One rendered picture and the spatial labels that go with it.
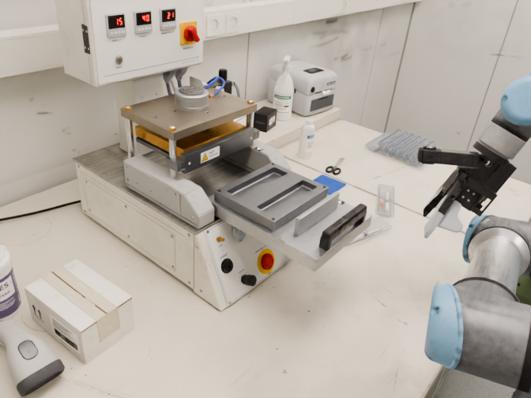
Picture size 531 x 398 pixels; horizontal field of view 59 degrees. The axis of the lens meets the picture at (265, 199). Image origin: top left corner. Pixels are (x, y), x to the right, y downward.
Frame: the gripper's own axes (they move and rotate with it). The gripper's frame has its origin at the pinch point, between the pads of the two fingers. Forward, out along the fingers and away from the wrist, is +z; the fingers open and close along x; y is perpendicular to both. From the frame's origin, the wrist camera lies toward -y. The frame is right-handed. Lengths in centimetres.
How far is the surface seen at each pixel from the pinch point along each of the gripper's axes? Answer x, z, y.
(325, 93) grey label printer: 101, 0, -45
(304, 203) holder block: -4.4, 8.7, -22.7
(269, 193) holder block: -4.3, 11.3, -30.1
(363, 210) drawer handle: -4.1, 3.0, -11.8
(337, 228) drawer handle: -12.9, 6.2, -14.3
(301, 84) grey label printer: 93, 1, -54
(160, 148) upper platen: -3, 17, -57
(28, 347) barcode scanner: -41, 47, -48
